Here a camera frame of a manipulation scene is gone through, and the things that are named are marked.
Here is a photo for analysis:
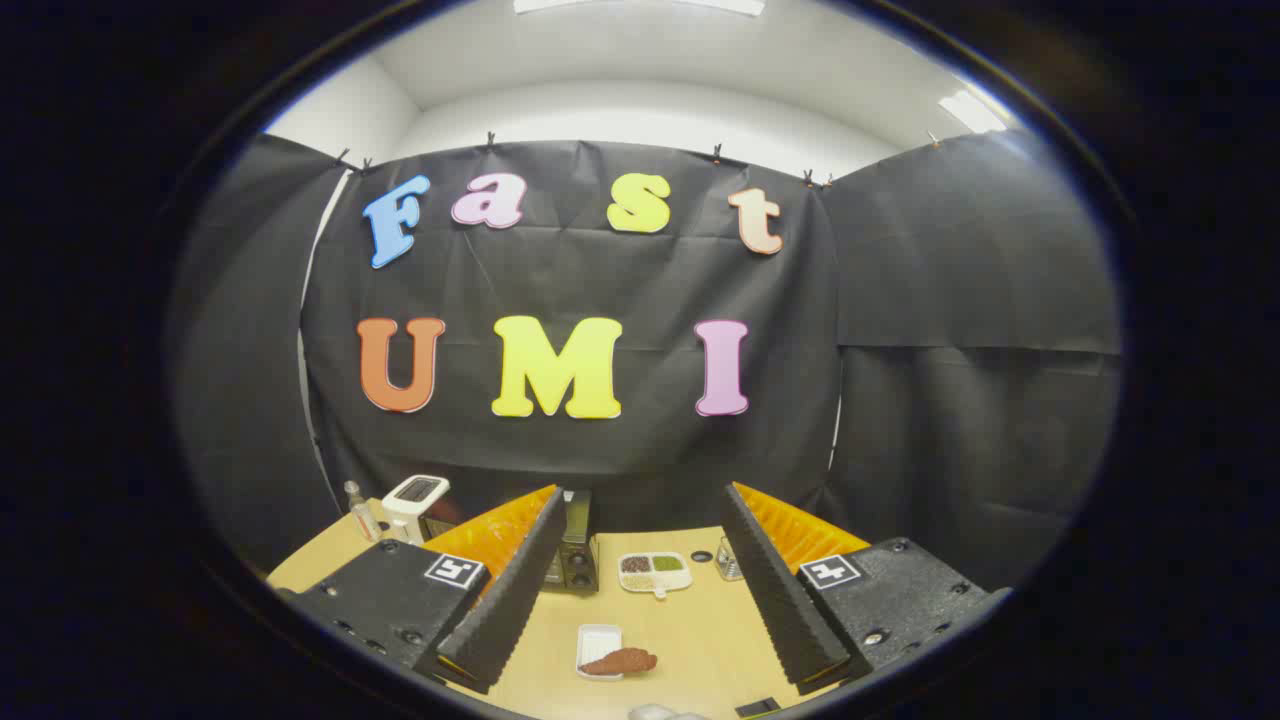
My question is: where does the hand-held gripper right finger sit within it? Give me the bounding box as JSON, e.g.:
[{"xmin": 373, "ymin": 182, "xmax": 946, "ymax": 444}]
[{"xmin": 720, "ymin": 482, "xmax": 1011, "ymax": 696}]

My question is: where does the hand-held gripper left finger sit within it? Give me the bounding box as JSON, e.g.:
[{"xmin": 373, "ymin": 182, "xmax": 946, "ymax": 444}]
[{"xmin": 285, "ymin": 485, "xmax": 569, "ymax": 694}]

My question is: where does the black toaster oven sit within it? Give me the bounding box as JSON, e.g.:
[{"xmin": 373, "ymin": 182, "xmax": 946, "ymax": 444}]
[{"xmin": 420, "ymin": 490, "xmax": 601, "ymax": 594}]

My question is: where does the red raw meat steak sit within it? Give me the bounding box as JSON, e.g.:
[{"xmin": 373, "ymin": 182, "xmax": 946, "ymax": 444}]
[{"xmin": 580, "ymin": 647, "xmax": 658, "ymax": 677}]

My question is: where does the white slot toaster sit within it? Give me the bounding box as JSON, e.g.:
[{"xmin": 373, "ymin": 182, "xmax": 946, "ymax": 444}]
[{"xmin": 382, "ymin": 475, "xmax": 451, "ymax": 546}]

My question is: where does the white rectangular tray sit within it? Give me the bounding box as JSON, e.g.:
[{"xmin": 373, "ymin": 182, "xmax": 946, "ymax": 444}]
[{"xmin": 576, "ymin": 624, "xmax": 626, "ymax": 681}]

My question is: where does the white divided spice dish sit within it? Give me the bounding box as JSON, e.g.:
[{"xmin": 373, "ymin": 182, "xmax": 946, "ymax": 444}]
[{"xmin": 617, "ymin": 551, "xmax": 694, "ymax": 599}]

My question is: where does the clear bottle orange label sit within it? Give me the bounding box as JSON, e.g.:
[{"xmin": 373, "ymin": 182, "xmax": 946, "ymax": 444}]
[{"xmin": 344, "ymin": 481, "xmax": 383, "ymax": 543}]

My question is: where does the ceiling light panel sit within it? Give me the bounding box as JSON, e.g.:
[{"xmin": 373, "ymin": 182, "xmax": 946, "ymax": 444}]
[
  {"xmin": 940, "ymin": 90, "xmax": 1006, "ymax": 134},
  {"xmin": 515, "ymin": 0, "xmax": 766, "ymax": 16}
]

